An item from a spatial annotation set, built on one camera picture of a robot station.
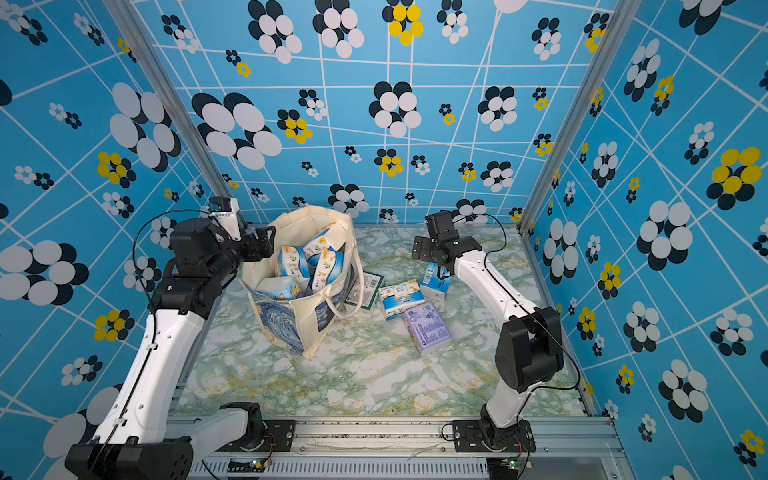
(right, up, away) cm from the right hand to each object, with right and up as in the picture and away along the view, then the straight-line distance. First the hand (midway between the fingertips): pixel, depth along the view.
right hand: (436, 248), depth 89 cm
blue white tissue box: (-30, -5, -8) cm, 32 cm away
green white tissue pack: (-20, -12, +8) cm, 24 cm away
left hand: (-44, +5, -19) cm, 48 cm away
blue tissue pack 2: (+1, -11, +7) cm, 13 cm away
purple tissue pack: (-3, -24, -2) cm, 24 cm away
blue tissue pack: (-38, -2, 0) cm, 38 cm away
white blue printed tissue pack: (-41, -4, -7) cm, 42 cm away
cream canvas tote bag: (-36, -8, -7) cm, 37 cm away
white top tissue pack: (-41, -10, -17) cm, 45 cm away
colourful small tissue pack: (-11, -15, +3) cm, 19 cm away
